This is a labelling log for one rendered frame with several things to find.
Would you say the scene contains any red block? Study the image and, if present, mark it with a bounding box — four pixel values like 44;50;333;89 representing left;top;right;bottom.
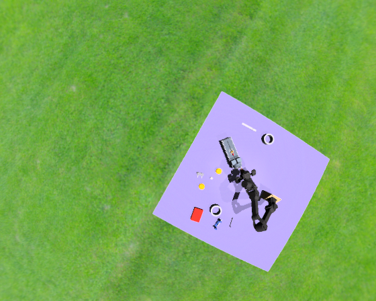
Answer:
191;207;203;222

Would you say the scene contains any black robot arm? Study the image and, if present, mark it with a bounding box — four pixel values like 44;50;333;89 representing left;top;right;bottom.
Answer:
241;170;278;232

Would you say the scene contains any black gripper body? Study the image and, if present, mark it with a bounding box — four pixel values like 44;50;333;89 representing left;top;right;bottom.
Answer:
235;169;256;183

